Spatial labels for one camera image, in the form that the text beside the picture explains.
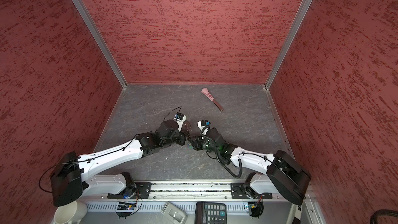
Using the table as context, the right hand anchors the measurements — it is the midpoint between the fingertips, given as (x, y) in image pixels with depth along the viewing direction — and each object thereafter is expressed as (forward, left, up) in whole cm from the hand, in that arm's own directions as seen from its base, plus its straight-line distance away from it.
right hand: (187, 143), depth 78 cm
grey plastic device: (-29, +6, -10) cm, 31 cm away
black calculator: (-29, -11, -9) cm, 32 cm away
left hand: (+4, -1, +2) cm, 4 cm away
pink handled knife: (+44, -12, -8) cm, 47 cm away
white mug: (-27, +52, -10) cm, 60 cm away
